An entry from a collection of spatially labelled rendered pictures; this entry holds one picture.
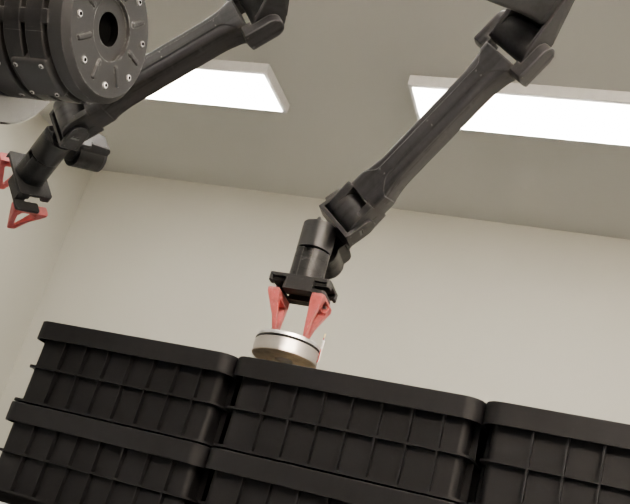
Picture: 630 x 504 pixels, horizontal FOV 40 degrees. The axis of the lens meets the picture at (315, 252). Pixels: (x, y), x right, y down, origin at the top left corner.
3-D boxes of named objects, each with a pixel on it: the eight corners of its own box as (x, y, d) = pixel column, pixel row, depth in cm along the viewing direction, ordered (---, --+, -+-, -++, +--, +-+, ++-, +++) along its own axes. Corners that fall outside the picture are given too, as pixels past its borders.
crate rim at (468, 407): (479, 420, 88) (483, 398, 89) (227, 373, 101) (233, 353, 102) (528, 491, 122) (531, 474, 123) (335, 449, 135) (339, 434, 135)
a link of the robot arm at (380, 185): (502, 3, 134) (549, 42, 129) (512, 19, 139) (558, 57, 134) (315, 200, 143) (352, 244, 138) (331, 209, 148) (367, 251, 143)
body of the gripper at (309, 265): (276, 297, 142) (288, 257, 145) (335, 306, 139) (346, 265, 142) (267, 280, 137) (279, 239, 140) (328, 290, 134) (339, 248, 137)
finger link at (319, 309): (279, 345, 138) (294, 293, 142) (321, 353, 136) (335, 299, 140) (268, 330, 133) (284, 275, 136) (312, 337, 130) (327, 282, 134)
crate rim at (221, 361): (227, 373, 101) (233, 353, 102) (31, 335, 113) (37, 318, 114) (335, 449, 135) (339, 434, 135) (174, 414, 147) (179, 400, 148)
